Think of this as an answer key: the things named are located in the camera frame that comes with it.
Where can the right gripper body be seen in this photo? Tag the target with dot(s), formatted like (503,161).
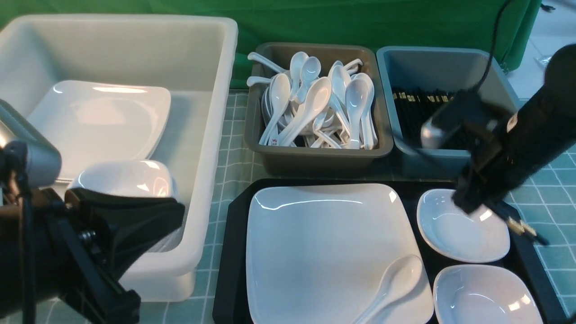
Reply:
(500,162)

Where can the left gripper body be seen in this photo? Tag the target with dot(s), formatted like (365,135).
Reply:
(102,236)

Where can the white bowl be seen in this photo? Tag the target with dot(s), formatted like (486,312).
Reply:
(481,237)
(483,294)

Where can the white soup spoon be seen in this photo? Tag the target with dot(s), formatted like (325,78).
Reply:
(398,280)

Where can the large white square plate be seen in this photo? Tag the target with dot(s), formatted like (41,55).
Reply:
(316,254)

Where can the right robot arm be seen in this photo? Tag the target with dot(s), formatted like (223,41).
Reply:
(542,129)

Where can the white square plate in tub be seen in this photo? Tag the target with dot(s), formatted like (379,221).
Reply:
(90,122)

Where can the stack of white bowls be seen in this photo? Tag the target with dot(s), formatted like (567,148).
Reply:
(129,178)

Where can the pile of black chopsticks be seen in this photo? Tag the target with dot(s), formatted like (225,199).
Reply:
(415,106)

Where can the blue-grey chopstick bin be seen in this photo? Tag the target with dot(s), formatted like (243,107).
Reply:
(429,68)

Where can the green backdrop cloth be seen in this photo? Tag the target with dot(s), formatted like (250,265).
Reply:
(372,24)

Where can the black serving tray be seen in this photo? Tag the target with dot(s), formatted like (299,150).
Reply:
(231,303)

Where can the white spoon bin right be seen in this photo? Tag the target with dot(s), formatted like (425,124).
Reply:
(356,100)

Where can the white spoon bin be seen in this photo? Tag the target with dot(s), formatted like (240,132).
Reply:
(356,100)
(316,100)

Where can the white spoon bin centre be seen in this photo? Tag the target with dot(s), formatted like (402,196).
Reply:
(316,100)

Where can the large white plastic tub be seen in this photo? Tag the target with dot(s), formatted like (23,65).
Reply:
(192,57)

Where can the white spoon in bin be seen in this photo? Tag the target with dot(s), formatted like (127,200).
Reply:
(280,90)

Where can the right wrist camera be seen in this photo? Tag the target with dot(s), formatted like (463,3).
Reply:
(466,111)

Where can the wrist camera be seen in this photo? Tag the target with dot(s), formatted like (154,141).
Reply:
(466,111)
(40,159)

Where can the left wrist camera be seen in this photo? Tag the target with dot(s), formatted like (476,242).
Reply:
(40,159)

